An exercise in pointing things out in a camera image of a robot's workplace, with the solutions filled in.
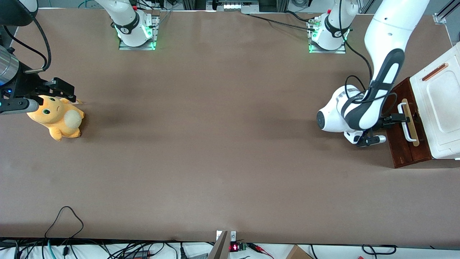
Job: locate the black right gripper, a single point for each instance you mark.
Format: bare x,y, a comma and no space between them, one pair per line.
28,85

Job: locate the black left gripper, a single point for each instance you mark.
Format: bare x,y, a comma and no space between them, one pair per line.
389,121

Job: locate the dark red wooden board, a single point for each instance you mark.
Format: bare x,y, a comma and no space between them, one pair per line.
423,144

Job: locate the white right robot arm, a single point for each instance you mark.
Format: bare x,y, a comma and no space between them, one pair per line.
125,18

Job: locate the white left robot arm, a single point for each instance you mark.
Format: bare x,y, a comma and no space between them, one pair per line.
391,36

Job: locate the orange plush toy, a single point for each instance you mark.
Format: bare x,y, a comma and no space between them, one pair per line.
61,122

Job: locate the brown cardboard box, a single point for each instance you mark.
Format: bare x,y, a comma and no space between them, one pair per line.
298,253

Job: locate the brown table cover sheet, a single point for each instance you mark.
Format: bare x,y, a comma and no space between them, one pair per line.
230,144

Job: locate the black power adapter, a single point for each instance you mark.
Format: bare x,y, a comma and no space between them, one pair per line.
136,254

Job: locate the grey power strip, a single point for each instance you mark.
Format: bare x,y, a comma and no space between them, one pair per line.
235,6

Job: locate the red clip lead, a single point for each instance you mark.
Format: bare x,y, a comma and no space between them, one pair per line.
260,250

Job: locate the circuit board with red display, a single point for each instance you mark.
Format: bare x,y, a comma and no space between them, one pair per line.
237,247

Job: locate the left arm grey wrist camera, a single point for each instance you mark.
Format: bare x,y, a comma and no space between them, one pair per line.
377,139

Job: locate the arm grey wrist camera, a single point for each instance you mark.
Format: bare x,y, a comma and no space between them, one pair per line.
18,106
377,139

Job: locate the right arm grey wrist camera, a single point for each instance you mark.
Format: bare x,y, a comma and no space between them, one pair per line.
18,106

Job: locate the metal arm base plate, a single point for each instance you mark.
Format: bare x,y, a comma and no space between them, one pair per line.
136,48
327,51

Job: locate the aluminium frame profile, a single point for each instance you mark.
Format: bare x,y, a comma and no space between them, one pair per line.
440,18

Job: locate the white metal bracket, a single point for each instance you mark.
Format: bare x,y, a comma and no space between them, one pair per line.
233,235

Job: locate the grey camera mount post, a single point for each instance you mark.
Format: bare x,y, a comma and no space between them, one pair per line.
220,248

